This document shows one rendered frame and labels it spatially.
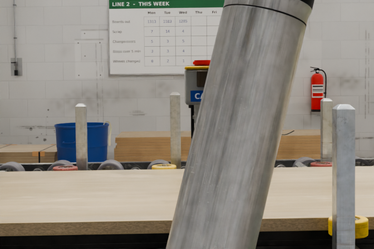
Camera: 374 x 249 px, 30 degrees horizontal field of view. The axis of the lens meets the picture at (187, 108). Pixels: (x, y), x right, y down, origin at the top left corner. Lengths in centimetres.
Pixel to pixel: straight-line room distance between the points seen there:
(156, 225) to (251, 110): 68
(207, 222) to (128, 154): 646
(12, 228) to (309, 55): 731
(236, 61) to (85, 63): 779
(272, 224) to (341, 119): 31
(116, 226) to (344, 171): 49
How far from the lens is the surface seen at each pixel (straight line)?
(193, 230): 85
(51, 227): 150
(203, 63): 127
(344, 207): 134
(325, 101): 243
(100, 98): 861
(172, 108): 236
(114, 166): 279
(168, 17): 853
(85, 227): 149
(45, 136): 876
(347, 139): 132
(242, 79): 85
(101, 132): 694
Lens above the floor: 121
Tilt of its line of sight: 3 degrees down
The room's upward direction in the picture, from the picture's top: 1 degrees counter-clockwise
